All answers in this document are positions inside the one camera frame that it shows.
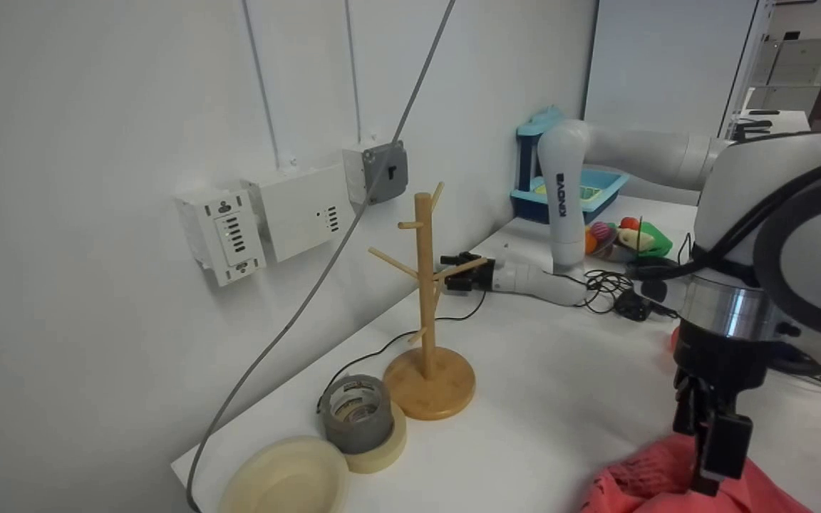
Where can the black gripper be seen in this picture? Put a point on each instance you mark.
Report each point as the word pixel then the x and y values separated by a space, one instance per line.
pixel 726 367

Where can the red sweatshirt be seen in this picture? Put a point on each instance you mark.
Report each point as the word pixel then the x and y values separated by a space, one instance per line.
pixel 658 487

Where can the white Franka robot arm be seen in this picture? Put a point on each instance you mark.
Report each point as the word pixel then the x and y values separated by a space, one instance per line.
pixel 762 182

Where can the green yellow toy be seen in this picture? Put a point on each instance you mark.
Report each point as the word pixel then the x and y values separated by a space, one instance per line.
pixel 649 237

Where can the red orange toy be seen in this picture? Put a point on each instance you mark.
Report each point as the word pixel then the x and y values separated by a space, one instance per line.
pixel 600 242

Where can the black plug adapter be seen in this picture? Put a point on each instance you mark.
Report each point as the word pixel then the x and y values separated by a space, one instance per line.
pixel 470 269

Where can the cream tape roll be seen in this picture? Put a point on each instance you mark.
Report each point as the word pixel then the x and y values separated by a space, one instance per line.
pixel 383 457

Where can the wooden mug tree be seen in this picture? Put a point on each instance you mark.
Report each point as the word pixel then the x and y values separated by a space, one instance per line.
pixel 426 287

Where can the white background device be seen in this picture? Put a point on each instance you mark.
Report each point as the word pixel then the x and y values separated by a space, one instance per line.
pixel 762 120

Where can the grey tape roll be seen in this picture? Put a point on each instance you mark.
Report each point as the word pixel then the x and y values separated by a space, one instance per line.
pixel 356 414

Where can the cream bowl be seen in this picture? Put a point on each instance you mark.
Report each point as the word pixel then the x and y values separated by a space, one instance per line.
pixel 287 480

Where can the grey junction box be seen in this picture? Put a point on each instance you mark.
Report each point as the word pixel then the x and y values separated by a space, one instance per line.
pixel 380 172

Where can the white wall box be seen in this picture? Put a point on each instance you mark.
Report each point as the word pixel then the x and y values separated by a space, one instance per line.
pixel 302 214

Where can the white wall conduit pipe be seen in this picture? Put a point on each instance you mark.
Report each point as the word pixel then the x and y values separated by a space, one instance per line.
pixel 259 88
pixel 356 76

